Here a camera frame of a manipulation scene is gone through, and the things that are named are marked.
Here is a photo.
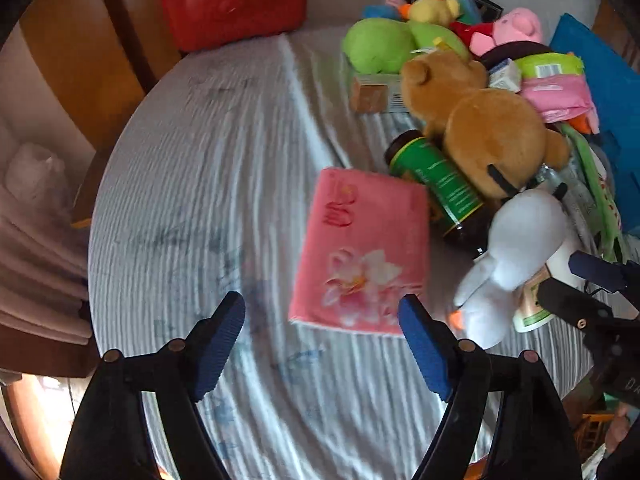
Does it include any light green round plush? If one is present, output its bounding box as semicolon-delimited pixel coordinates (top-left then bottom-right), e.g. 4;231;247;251
342;18;472;75

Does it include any pink tissue pack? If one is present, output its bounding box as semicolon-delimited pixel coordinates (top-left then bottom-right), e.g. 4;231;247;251
288;168;430;336

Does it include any white goose plush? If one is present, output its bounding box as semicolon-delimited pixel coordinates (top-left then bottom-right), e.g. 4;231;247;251
454;188;582;350

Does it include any blue plastic crate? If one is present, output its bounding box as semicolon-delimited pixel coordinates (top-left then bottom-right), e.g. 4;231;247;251
550;13;640;236

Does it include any pink curtain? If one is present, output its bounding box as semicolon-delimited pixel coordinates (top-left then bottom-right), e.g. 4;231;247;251
1;188;92;346

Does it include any pink pig plush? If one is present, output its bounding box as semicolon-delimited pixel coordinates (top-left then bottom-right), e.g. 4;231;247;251
449;8;544;58

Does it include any green label dark bottle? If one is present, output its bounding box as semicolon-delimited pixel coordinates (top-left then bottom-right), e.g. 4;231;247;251
384;129;490;257

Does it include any green pink wipes pack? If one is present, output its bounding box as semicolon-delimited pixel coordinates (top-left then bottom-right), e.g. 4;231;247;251
515;52;600;134

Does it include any brown white small box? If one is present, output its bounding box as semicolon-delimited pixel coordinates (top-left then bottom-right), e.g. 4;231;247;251
349;74;408;114

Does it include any yellow duck plush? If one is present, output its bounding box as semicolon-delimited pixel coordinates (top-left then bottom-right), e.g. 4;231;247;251
399;0;462;27

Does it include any brown teddy bear plush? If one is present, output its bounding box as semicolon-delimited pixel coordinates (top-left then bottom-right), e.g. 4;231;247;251
400;50;570;200

